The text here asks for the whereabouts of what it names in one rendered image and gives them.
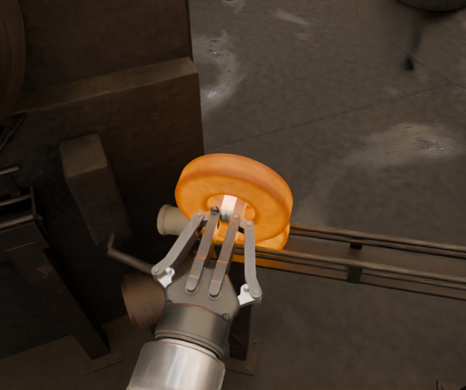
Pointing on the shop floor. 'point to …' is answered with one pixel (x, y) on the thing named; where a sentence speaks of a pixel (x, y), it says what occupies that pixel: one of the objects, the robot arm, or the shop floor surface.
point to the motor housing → (149, 294)
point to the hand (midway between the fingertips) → (233, 195)
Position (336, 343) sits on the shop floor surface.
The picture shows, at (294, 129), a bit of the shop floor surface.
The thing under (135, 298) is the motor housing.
